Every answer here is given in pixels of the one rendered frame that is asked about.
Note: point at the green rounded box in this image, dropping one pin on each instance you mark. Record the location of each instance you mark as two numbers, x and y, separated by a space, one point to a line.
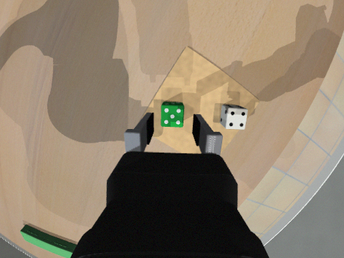
48 242

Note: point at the green die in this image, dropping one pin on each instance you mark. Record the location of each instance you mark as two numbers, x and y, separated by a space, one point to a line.
172 114

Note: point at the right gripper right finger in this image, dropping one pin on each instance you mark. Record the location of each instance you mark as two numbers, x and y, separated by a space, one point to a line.
207 140

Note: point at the white die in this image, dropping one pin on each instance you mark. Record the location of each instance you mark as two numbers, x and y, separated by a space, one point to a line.
233 117

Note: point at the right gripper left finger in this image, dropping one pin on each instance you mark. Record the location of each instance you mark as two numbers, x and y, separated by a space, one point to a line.
137 139

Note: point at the tan mat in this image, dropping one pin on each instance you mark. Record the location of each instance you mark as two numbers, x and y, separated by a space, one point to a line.
203 88

